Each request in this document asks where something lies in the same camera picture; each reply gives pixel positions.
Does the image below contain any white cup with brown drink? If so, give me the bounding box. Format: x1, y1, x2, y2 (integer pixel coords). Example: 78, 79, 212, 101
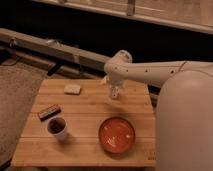
47, 117, 68, 141

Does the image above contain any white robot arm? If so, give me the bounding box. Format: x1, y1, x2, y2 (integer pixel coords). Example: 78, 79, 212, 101
104, 50, 213, 171

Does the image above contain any long metal rail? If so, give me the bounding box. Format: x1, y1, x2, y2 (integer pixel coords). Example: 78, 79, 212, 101
0, 27, 161, 98

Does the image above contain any orange ceramic bowl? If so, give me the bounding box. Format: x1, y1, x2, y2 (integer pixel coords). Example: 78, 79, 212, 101
98, 117, 136, 154

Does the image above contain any wooden table board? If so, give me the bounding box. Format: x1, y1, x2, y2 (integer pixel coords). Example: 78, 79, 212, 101
12, 79, 156, 167

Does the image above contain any white sponge block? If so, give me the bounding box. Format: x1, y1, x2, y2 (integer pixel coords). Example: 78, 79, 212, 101
64, 84, 81, 95

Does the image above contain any brown chocolate bar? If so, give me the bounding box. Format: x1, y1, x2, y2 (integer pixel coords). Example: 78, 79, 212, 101
38, 104, 61, 121

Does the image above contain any small clear bottle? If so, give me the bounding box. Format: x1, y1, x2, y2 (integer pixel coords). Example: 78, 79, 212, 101
110, 86, 119, 99

